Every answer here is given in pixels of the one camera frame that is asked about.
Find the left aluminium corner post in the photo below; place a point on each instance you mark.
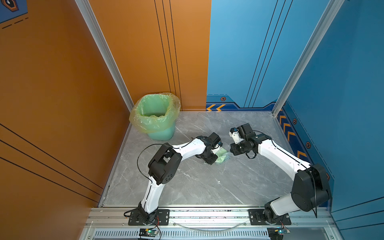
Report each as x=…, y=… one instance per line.
x=101, y=42

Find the circuit board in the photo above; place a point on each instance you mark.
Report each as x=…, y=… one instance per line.
x=149, y=234
x=277, y=233

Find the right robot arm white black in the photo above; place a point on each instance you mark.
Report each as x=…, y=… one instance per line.
x=311, y=186

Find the yellow plastic bin liner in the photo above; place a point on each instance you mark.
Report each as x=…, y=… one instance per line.
x=155, y=112

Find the right circuit board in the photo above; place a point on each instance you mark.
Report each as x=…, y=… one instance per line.
x=277, y=233

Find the right aluminium corner post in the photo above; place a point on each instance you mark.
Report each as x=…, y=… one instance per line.
x=318, y=34

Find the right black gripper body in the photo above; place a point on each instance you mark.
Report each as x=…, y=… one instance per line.
x=239, y=148

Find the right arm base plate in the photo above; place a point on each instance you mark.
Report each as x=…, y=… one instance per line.
x=260, y=217

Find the grey-blue dustpan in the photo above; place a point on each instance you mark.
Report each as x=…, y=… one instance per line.
x=223, y=157

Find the left circuit board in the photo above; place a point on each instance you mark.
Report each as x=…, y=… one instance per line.
x=149, y=234

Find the green trash bin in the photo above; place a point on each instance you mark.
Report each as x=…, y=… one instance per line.
x=164, y=135

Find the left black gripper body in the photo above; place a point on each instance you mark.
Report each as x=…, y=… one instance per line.
x=211, y=158

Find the aluminium mounting rail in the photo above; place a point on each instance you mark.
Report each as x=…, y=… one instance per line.
x=208, y=223

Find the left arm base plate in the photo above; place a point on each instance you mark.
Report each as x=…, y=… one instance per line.
x=159, y=217

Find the aluminium corner post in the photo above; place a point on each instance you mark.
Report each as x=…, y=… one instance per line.
x=318, y=34
x=101, y=42

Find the light green paper scrap far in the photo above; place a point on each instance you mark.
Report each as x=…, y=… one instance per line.
x=222, y=155

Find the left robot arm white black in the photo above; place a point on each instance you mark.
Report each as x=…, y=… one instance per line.
x=166, y=161

